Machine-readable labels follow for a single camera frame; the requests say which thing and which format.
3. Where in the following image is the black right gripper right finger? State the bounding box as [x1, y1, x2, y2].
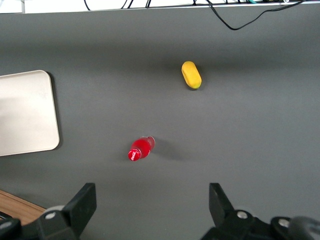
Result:
[201, 182, 274, 240]

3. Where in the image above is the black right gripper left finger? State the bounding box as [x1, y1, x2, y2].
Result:
[36, 182, 98, 240]

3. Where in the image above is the cream rectangular tray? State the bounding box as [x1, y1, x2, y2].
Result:
[0, 69, 61, 157]

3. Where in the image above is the wooden drawer cabinet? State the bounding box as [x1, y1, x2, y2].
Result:
[0, 189, 47, 226]

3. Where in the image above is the small red bottle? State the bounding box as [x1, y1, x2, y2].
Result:
[127, 135, 156, 163]

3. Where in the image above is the yellow sponge toy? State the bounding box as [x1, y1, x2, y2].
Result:
[180, 60, 203, 90]

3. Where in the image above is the black cable on table edge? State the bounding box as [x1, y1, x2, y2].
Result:
[206, 0, 305, 31]

